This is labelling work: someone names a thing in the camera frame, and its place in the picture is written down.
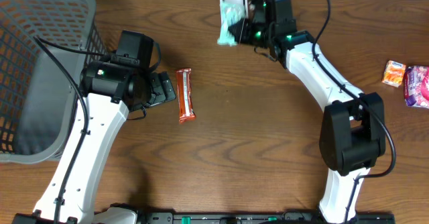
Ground orange snack bar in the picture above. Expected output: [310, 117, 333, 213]
[176, 68, 196, 123]

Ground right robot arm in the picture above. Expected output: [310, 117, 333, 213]
[218, 0, 391, 223]

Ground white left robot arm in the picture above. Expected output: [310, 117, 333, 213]
[12, 61, 176, 224]

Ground small orange tissue pack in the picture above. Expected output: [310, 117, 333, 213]
[381, 60, 406, 87]

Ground grey plastic basket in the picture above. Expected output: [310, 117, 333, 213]
[1, 0, 105, 164]

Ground purple noodle packet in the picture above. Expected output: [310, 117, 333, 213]
[404, 66, 428, 109]

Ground teal wet wipes pack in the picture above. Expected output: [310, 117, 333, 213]
[217, 1, 245, 46]

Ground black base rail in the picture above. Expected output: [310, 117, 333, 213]
[93, 211, 396, 224]

